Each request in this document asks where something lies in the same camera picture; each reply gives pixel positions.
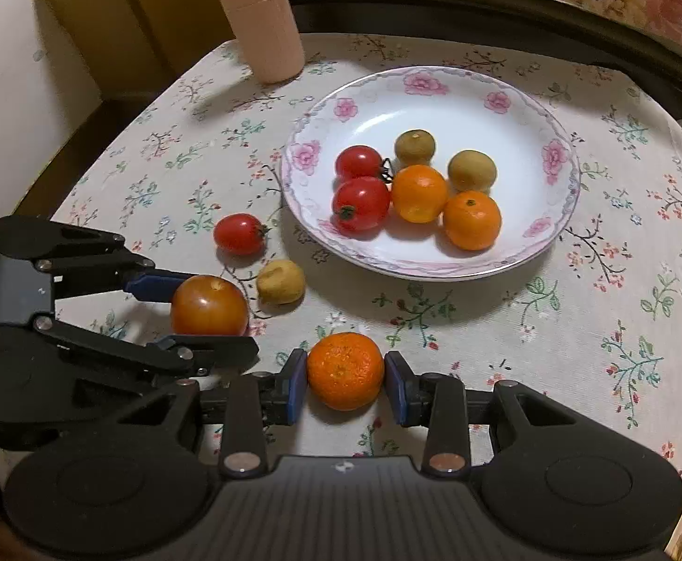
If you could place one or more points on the stemmed red tomato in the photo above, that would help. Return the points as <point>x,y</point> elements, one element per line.
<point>362,161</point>

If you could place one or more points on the wooden cabinet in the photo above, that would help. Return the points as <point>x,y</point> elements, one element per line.
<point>134,48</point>

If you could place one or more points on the mandarin front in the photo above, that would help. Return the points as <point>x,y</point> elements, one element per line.
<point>419,194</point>

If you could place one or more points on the pink ribbed cylinder container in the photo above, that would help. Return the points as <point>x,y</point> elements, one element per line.
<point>268,36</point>

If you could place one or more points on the white floral plate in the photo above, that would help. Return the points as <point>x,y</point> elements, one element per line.
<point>418,118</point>

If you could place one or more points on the floral tablecloth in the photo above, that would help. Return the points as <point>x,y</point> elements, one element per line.
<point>580,297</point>

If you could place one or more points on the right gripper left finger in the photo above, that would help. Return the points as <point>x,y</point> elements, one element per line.
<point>254,402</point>

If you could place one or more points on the large textured mandarin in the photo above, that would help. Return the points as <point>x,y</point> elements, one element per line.
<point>346,371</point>

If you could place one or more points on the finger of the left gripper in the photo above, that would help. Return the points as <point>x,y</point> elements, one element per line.
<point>84,261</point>
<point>168,356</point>

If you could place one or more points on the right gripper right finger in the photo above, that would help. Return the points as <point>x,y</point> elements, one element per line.
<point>435,402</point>

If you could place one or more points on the large red tomato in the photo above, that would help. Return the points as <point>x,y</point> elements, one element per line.
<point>208,306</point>

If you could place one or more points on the brown longan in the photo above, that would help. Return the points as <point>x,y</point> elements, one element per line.
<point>280,282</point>
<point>415,147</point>
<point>472,170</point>

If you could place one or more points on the small tomato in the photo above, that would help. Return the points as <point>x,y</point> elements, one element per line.
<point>240,234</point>
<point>360,205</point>

